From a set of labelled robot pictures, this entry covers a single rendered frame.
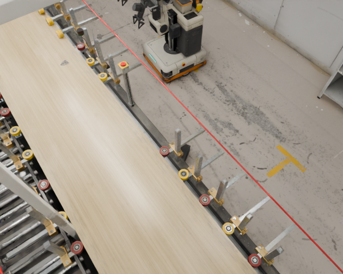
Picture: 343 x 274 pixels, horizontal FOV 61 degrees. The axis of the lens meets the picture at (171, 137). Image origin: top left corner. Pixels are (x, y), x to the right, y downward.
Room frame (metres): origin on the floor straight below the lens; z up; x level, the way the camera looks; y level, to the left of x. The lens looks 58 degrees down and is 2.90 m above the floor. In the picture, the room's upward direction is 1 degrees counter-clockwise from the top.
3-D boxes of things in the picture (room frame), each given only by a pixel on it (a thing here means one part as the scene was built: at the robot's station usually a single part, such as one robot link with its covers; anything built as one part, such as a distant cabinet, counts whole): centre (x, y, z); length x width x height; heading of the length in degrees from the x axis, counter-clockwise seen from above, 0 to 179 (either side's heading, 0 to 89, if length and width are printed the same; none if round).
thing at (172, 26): (2.88, 0.05, 0.68); 0.28 x 0.27 x 0.25; 31
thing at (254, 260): (0.29, -0.51, 0.85); 0.08 x 0.08 x 0.11
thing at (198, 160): (0.93, -0.19, 0.90); 0.04 x 0.04 x 0.48; 35
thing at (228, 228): (0.49, -0.37, 0.85); 0.08 x 0.08 x 0.11
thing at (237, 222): (0.53, -0.46, 0.80); 0.14 x 0.06 x 0.05; 35
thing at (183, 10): (3.07, -0.17, 0.87); 0.23 x 0.15 x 0.11; 31
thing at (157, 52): (3.01, -0.07, 0.16); 0.67 x 0.64 x 0.25; 121
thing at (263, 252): (0.33, -0.61, 0.81); 0.14 x 0.06 x 0.05; 35
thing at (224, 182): (0.72, -0.33, 0.94); 0.04 x 0.04 x 0.48; 35
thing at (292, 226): (0.40, -0.68, 0.81); 0.43 x 0.03 x 0.04; 125
